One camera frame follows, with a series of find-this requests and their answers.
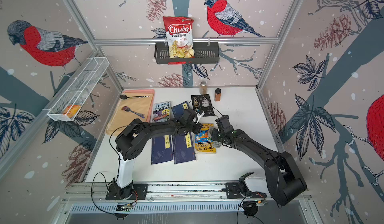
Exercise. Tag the yellow treehouse paperback book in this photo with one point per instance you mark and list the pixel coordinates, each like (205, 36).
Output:
(203, 140)

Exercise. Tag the upper navy thread-bound book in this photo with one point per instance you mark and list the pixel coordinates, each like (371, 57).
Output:
(178, 110)

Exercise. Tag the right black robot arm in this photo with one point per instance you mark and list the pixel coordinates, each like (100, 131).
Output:
(283, 178)

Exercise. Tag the orange packet in shelf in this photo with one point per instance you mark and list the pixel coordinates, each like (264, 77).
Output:
(71, 110)

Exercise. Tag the grey treehouse paperback book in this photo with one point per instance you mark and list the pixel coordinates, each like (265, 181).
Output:
(161, 112)

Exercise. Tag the grey striped cleaning cloth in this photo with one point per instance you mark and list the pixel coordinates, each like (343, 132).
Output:
(216, 144)

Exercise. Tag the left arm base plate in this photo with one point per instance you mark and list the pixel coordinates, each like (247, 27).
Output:
(133, 191)

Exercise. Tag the purple spoon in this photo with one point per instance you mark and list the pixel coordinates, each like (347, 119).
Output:
(127, 109)

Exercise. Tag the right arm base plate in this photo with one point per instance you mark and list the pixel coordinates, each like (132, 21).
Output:
(233, 191)

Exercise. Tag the black wall basket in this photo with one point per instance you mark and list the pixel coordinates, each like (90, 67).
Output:
(204, 53)

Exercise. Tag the red cassava chips bag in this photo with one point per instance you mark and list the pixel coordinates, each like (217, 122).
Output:
(179, 35)

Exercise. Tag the white wire wall shelf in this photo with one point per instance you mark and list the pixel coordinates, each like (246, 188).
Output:
(80, 87)

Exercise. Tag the black Chinese paperback book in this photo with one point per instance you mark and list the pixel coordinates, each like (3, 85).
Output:
(202, 104)

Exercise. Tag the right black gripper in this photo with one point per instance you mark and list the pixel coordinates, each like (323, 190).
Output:
(214, 131)

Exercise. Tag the glass jar brown spice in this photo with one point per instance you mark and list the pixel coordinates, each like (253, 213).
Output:
(203, 88)

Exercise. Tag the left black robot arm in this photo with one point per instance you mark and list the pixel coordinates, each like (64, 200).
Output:
(132, 140)

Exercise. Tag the glass jar orange spice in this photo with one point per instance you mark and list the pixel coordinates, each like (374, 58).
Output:
(218, 93)

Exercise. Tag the black spoon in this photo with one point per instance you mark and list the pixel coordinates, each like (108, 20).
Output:
(124, 97)

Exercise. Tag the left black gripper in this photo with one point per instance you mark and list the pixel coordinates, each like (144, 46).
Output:
(199, 126)

